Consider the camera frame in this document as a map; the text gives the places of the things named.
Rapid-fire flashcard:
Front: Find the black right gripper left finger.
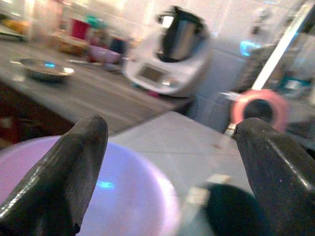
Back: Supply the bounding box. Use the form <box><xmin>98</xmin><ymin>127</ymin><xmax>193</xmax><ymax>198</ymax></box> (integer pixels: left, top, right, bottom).
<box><xmin>0</xmin><ymin>114</ymin><xmax>109</xmax><ymax>236</ymax></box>

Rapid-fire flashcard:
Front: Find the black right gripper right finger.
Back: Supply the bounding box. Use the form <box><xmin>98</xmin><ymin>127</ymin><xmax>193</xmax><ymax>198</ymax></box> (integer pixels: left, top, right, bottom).
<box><xmin>231</xmin><ymin>117</ymin><xmax>315</xmax><ymax>236</ymax></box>

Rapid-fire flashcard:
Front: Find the lilac plastic plate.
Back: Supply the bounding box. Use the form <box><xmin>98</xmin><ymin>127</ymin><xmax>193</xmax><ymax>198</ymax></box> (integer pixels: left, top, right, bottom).
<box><xmin>0</xmin><ymin>135</ymin><xmax>182</xmax><ymax>236</ymax></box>

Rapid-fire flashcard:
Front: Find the robot foot black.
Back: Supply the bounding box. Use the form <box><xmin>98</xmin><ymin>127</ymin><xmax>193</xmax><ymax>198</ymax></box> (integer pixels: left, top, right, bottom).
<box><xmin>203</xmin><ymin>183</ymin><xmax>269</xmax><ymax>236</ymax></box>

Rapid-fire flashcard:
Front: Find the pink tape roll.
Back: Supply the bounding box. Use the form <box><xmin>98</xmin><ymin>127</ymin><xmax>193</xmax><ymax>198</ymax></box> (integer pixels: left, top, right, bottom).
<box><xmin>230</xmin><ymin>89</ymin><xmax>290</xmax><ymax>133</ymax></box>

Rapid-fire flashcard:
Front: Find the silver metal plate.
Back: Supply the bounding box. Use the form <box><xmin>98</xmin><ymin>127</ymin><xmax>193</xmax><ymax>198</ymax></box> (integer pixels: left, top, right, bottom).
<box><xmin>10</xmin><ymin>58</ymin><xmax>75</xmax><ymax>82</ymax></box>

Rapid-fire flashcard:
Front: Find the white metal bar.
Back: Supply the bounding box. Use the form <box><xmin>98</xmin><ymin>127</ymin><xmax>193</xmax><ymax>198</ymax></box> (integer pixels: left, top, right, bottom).
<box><xmin>251</xmin><ymin>4</ymin><xmax>315</xmax><ymax>92</ymax></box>

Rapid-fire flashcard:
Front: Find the pink plastic bowl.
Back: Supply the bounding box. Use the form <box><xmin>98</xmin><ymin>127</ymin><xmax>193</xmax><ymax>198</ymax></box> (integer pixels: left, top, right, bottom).
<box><xmin>88</xmin><ymin>45</ymin><xmax>122</xmax><ymax>64</ymax></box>

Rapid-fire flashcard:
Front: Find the red container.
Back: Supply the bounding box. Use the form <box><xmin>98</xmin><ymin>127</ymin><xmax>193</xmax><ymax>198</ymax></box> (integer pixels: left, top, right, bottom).
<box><xmin>70</xmin><ymin>18</ymin><xmax>90</xmax><ymax>40</ymax></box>

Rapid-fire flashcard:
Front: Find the white kitchen food processor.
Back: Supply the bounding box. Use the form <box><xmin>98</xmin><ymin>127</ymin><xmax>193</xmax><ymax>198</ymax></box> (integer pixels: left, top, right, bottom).
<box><xmin>122</xmin><ymin>6</ymin><xmax>214</xmax><ymax>98</ymax></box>

